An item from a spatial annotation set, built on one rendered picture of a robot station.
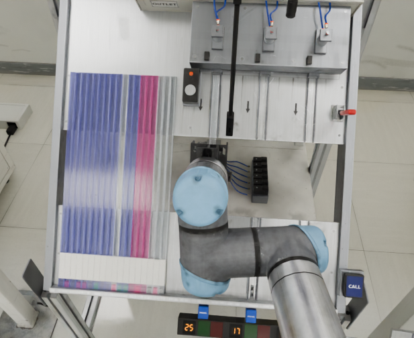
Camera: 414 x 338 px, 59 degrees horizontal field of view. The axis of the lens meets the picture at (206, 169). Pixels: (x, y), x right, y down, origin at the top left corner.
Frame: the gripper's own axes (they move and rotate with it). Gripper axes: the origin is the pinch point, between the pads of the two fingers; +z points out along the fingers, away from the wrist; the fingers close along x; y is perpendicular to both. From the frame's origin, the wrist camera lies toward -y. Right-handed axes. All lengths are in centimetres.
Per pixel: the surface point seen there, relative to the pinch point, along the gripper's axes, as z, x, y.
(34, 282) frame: -2, 42, -31
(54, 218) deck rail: -2.2, 36.3, -13.7
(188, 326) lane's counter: -4.6, 3.4, -37.4
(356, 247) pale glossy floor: 88, -68, -52
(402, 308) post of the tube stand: 11, -53, -38
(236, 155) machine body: 47.7, -6.9, -4.2
